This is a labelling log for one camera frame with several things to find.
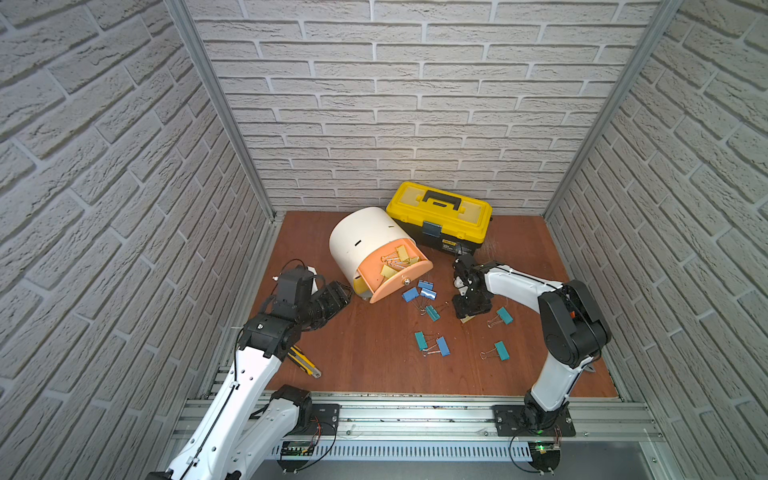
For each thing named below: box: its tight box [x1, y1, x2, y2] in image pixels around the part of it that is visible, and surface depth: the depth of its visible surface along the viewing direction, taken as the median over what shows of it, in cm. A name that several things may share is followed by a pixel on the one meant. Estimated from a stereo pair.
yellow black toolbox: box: [385, 181, 493, 256], surface depth 101 cm
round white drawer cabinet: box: [329, 207, 416, 300], surface depth 89 cm
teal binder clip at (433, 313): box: [426, 305, 441, 322], surface depth 94 cm
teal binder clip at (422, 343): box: [414, 331, 428, 351], surface depth 87 cm
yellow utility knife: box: [287, 345, 322, 379], surface depth 83 cm
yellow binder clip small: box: [395, 244, 409, 262], surface depth 87 cm
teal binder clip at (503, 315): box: [486, 307, 513, 329], surface depth 93 cm
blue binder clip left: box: [402, 287, 419, 303], surface depth 98 cm
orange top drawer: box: [357, 238, 434, 303], surface depth 81 cm
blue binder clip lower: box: [436, 336, 451, 357], surface depth 87 cm
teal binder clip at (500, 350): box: [480, 340, 511, 361], surface depth 87 cm
